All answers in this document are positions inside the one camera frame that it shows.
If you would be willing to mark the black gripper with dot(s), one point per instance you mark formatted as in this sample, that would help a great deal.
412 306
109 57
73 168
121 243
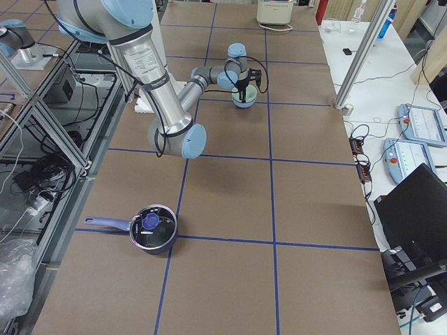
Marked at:
242 84

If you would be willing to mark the blue bowl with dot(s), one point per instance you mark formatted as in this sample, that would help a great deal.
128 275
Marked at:
250 99

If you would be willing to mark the green bowl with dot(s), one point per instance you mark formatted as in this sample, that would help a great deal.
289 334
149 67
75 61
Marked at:
250 88

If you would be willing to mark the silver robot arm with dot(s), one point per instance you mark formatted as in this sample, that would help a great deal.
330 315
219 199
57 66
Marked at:
126 26
18 44

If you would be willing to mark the beige appliance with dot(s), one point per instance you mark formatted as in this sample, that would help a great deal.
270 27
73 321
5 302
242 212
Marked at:
274 12

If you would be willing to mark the black usb hub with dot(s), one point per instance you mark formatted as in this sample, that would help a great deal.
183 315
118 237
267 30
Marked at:
356 146
363 174

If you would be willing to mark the clear water bottle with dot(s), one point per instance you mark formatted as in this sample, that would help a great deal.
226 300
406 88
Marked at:
357 16

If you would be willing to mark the brown table mat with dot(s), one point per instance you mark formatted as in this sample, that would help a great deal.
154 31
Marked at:
274 236

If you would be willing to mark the blue saucepan with lid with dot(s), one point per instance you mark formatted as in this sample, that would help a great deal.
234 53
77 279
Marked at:
153 229

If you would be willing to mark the teach pendant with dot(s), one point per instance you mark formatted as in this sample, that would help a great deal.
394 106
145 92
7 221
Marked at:
402 157
422 124

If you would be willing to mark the blue bottle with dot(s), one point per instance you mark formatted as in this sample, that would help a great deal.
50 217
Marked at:
389 20

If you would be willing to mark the black laptop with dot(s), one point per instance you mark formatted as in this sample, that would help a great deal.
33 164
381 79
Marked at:
415 210

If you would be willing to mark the black monitor stand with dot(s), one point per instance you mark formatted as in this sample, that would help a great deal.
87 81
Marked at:
415 281

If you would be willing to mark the clear plastic bag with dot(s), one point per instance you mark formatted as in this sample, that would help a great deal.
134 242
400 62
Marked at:
18 270

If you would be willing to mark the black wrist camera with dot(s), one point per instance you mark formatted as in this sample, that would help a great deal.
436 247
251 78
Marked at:
256 76

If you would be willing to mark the aluminium frame post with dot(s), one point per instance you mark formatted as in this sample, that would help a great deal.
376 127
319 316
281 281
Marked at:
366 44

